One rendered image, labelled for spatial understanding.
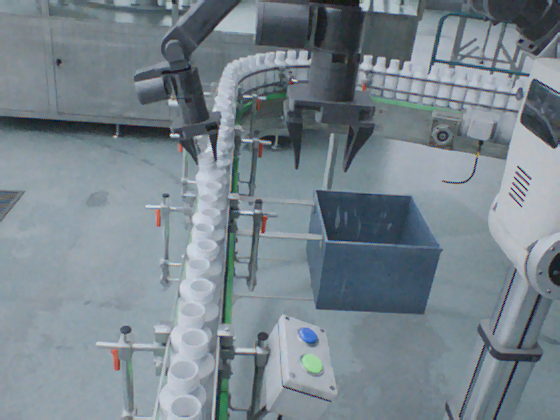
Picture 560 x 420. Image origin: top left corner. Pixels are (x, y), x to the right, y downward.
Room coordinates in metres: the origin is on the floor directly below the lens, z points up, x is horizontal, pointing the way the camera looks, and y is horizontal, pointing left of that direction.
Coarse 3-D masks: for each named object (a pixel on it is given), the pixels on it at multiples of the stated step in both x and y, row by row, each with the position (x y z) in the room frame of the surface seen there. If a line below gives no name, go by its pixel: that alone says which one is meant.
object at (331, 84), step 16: (320, 64) 0.65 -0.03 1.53; (336, 64) 0.64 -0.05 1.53; (352, 64) 0.65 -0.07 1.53; (320, 80) 0.64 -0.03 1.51; (336, 80) 0.64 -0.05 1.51; (352, 80) 0.65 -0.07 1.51; (288, 96) 0.66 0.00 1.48; (304, 96) 0.65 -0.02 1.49; (320, 96) 0.64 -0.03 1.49; (336, 96) 0.64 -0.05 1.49; (352, 96) 0.65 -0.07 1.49; (368, 96) 0.68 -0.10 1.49; (368, 112) 0.65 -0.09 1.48
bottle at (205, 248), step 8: (200, 240) 0.82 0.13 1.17; (208, 240) 0.83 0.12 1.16; (200, 248) 0.82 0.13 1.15; (208, 248) 0.83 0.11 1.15; (216, 248) 0.81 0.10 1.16; (200, 256) 0.79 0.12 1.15; (208, 256) 0.79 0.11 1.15; (216, 256) 0.81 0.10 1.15; (216, 264) 0.81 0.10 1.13; (216, 272) 0.79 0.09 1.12; (216, 280) 0.79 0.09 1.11; (216, 288) 0.79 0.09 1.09; (216, 296) 0.79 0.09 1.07
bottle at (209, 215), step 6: (204, 210) 0.94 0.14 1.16; (210, 210) 0.94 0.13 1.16; (216, 210) 0.94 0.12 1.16; (204, 216) 0.91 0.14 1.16; (210, 216) 0.91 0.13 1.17; (216, 216) 0.92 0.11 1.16; (210, 222) 0.91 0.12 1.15; (216, 222) 0.92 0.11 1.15; (216, 228) 0.92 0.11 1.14; (216, 234) 0.91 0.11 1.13; (222, 234) 0.92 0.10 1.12; (216, 240) 0.90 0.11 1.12; (222, 240) 0.92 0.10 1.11; (222, 246) 0.92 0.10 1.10; (222, 252) 0.92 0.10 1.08; (222, 258) 0.92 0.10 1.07
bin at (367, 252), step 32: (320, 192) 1.54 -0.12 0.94; (352, 192) 1.55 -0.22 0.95; (320, 224) 1.33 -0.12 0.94; (352, 224) 1.55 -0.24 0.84; (384, 224) 1.56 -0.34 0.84; (416, 224) 1.47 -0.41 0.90; (320, 256) 1.28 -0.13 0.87; (352, 256) 1.24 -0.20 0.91; (384, 256) 1.25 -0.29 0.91; (416, 256) 1.26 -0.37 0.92; (320, 288) 1.23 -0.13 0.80; (352, 288) 1.24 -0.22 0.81; (384, 288) 1.25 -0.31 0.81; (416, 288) 1.26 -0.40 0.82
